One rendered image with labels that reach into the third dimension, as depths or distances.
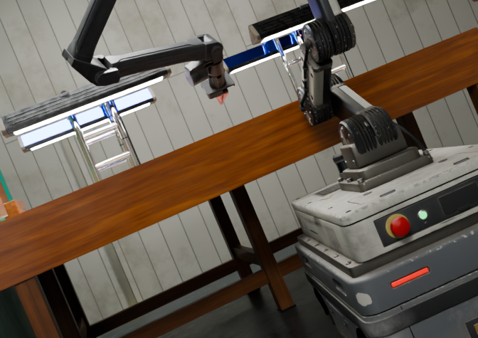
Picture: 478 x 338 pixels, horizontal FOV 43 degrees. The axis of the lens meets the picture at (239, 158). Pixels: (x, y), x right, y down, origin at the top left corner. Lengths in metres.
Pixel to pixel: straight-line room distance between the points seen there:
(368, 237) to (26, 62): 3.20
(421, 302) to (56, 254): 1.05
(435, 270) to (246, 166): 0.80
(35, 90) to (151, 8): 0.91
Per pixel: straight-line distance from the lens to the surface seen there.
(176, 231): 4.04
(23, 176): 4.16
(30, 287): 1.92
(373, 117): 1.60
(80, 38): 1.74
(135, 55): 1.84
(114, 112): 2.40
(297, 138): 2.01
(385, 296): 1.34
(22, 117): 2.23
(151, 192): 1.90
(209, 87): 2.06
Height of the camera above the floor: 0.69
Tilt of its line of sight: 1 degrees down
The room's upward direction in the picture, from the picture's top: 23 degrees counter-clockwise
